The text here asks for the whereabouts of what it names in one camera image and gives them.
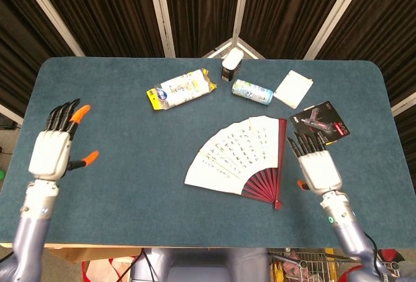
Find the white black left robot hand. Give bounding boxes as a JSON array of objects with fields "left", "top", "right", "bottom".
[{"left": 28, "top": 98, "right": 100, "bottom": 182}]

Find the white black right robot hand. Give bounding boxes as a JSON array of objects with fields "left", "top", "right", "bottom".
[{"left": 287, "top": 132, "right": 344, "bottom": 197}]

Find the red ribbed white folding fan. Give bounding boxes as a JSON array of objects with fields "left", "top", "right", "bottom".
[{"left": 184, "top": 115, "right": 289, "bottom": 211}]

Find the black red tool package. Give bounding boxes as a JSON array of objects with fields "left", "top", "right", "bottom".
[{"left": 289, "top": 100, "right": 352, "bottom": 147}]

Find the white square paper pad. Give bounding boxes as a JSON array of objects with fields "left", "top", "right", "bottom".
[{"left": 272, "top": 70, "right": 315, "bottom": 110}]

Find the blue felt table cover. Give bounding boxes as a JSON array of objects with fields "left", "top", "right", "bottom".
[{"left": 0, "top": 56, "right": 416, "bottom": 249}]

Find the brown cardboard sheet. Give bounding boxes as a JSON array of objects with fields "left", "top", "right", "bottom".
[{"left": 48, "top": 246, "right": 144, "bottom": 263}]

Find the light blue cylindrical pack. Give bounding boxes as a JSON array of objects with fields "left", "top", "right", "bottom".
[{"left": 231, "top": 79, "right": 274, "bottom": 106}]

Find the brown pleated screen panel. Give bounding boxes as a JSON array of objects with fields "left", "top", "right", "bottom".
[
  {"left": 31, "top": 0, "right": 165, "bottom": 57},
  {"left": 162, "top": 0, "right": 243, "bottom": 57},
  {"left": 317, "top": 0, "right": 416, "bottom": 107},
  {"left": 0, "top": 0, "right": 74, "bottom": 107},
  {"left": 240, "top": 0, "right": 355, "bottom": 59}
]

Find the red bag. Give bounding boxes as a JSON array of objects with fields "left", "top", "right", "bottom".
[{"left": 81, "top": 255, "right": 139, "bottom": 282}]

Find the black gold tin can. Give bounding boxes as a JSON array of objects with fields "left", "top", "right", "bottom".
[{"left": 222, "top": 47, "right": 244, "bottom": 84}]

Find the yellow white snack bag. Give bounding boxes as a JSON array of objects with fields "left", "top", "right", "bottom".
[{"left": 146, "top": 68, "right": 218, "bottom": 111}]

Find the silver robot torso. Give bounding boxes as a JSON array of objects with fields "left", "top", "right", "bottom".
[{"left": 129, "top": 246, "right": 270, "bottom": 282}]

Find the white screen frame post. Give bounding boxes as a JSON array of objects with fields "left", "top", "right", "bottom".
[
  {"left": 14, "top": 0, "right": 86, "bottom": 58},
  {"left": 391, "top": 101, "right": 416, "bottom": 117},
  {"left": 303, "top": 0, "right": 364, "bottom": 60},
  {"left": 145, "top": 0, "right": 177, "bottom": 58},
  {"left": 231, "top": 0, "right": 254, "bottom": 39},
  {"left": 0, "top": 103, "right": 23, "bottom": 125}
]

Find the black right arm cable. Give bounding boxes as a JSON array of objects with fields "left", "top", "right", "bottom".
[{"left": 363, "top": 233, "right": 391, "bottom": 282}]

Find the metal wire basket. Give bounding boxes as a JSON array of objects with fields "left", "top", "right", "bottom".
[{"left": 269, "top": 248, "right": 400, "bottom": 282}]

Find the black torso cable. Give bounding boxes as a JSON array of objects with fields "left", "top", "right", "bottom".
[{"left": 139, "top": 249, "right": 155, "bottom": 282}]

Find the white screen base frame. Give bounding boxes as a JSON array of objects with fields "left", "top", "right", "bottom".
[{"left": 203, "top": 36, "right": 261, "bottom": 59}]

